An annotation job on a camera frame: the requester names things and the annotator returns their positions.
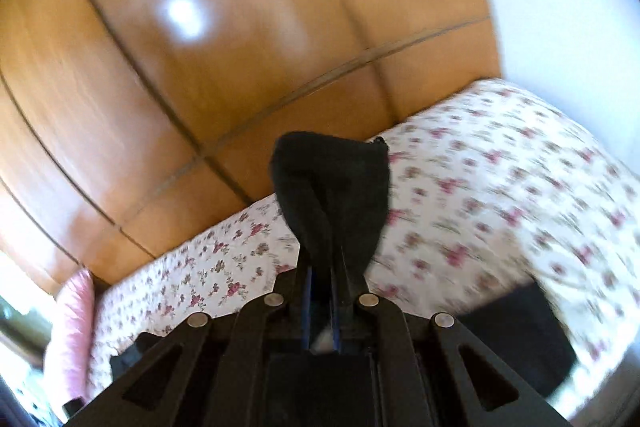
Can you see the floral bedspread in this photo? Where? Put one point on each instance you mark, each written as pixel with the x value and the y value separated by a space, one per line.
pixel 480 187

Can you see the pink pillow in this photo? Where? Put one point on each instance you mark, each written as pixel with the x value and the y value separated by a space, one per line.
pixel 70 337

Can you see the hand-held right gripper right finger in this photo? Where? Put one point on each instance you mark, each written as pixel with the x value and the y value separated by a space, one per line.
pixel 341 317

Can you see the black pants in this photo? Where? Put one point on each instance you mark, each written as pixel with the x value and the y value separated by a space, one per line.
pixel 335 187

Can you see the wooden panel headboard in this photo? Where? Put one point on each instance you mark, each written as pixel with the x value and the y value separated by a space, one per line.
pixel 225 57

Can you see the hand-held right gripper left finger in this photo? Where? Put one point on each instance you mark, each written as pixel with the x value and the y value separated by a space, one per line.
pixel 306 307

